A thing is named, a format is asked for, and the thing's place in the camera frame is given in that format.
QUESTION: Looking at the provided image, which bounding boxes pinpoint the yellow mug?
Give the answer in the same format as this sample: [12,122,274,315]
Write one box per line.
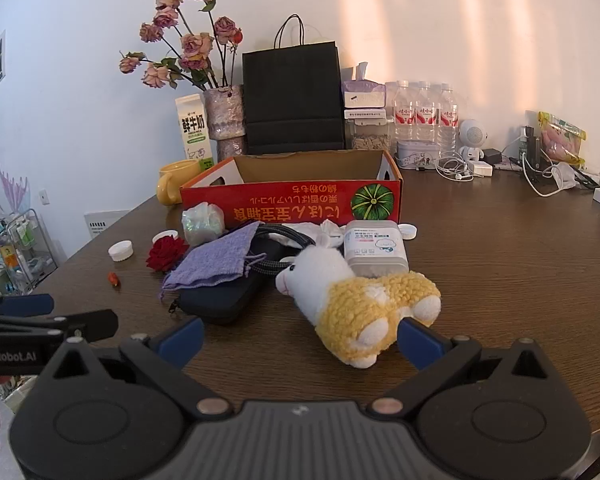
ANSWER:
[157,160,216,206]

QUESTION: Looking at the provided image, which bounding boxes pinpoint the white robot toy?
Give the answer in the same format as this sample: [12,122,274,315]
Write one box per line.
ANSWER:
[457,119,490,162]

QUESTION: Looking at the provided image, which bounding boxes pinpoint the navy zip case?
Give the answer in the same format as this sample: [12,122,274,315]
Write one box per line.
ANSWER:
[172,237,301,326]

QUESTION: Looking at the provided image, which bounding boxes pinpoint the clear water bottle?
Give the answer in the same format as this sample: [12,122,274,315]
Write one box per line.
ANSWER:
[416,81,438,143]
[394,80,417,143]
[437,83,460,153]

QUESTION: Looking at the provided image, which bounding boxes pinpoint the white cloth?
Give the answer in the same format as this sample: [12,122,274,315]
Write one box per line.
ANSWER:
[300,219,353,251]

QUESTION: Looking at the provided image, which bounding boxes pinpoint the white yellow plush alpaca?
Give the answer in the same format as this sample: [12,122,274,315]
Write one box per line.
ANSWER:
[275,247,442,370]

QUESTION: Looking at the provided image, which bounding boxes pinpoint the white face mask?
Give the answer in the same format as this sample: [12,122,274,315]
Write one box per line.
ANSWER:
[550,161,578,191]

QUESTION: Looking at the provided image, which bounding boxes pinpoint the white earphones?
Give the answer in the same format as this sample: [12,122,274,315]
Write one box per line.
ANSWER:
[435,152,476,181]

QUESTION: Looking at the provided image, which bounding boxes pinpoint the clear seed container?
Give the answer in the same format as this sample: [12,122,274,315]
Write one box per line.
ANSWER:
[344,107,392,151]

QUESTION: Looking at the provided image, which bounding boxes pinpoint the purple wall decal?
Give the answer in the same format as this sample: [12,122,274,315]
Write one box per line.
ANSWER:
[0,161,32,211]

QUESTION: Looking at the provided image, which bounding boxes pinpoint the red cardboard box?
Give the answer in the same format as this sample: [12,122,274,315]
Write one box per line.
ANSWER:
[180,151,403,226]

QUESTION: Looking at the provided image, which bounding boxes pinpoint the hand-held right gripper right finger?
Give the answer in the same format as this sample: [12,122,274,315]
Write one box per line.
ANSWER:
[365,319,563,418]

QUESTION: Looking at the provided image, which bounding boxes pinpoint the dried pink roses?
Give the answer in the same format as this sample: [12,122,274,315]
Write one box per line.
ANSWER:
[119,0,244,92]

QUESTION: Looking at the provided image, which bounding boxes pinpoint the purple knitted cloth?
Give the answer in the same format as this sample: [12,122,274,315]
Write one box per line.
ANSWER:
[161,222,268,303]

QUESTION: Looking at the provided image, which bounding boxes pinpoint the metal storage rack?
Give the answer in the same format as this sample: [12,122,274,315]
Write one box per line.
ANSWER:
[0,207,58,296]

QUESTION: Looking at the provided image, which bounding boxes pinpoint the red rose flower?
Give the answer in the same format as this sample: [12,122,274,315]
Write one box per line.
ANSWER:
[146,236,190,273]

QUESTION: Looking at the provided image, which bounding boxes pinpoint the yellow snack bag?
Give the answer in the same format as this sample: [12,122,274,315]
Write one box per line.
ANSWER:
[537,111,587,168]

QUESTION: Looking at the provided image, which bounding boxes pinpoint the purple tissue box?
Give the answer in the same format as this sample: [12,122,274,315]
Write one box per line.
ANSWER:
[342,61,387,109]

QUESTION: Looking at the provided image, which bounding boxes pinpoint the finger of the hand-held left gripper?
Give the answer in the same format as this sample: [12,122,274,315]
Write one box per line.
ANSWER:
[0,294,56,318]
[0,309,119,343]

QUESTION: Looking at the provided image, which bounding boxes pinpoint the white wet wipes pack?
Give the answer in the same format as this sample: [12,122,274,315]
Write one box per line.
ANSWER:
[343,220,409,278]

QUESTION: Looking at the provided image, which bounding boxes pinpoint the white milk carton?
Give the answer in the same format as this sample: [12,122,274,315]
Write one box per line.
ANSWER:
[175,94,215,171]

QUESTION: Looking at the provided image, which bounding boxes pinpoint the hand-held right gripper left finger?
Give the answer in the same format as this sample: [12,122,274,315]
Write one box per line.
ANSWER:
[39,316,232,423]

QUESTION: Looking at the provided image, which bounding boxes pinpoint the purple glitter vase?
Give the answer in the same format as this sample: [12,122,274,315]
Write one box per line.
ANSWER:
[203,85,247,158]

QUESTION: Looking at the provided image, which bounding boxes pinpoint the white cable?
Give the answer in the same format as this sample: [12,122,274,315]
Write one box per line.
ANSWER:
[522,152,561,197]

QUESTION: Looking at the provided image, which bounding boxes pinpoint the black paper bag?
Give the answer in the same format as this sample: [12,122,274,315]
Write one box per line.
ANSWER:
[242,14,345,156]

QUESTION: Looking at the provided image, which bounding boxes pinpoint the iridescent plastic bag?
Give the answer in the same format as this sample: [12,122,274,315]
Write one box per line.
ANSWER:
[181,202,226,247]

